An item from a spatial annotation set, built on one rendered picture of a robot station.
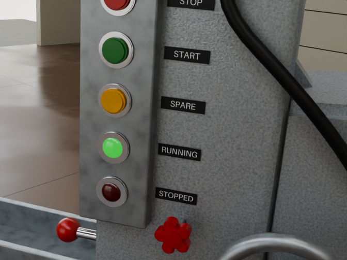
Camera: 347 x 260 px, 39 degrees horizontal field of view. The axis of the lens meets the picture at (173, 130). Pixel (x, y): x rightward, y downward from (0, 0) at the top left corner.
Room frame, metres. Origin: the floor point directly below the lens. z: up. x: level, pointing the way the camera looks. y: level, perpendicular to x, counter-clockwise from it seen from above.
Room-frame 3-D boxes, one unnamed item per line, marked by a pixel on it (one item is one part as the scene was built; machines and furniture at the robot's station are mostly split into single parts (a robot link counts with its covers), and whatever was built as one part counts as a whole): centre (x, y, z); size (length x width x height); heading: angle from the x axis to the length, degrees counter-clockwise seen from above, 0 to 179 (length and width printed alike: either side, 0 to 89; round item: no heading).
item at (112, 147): (0.48, 0.06, 1.30); 0.02 x 0.01 x 0.02; 76
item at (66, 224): (0.55, 0.10, 1.15); 0.08 x 0.03 x 0.03; 76
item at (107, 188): (0.48, 0.06, 1.25); 0.02 x 0.01 x 0.02; 76
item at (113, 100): (0.48, 0.06, 1.35); 0.03 x 0.01 x 0.03; 76
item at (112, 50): (0.48, 0.06, 1.40); 0.03 x 0.01 x 0.03; 76
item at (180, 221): (0.47, -0.01, 1.22); 0.04 x 0.04 x 0.04; 76
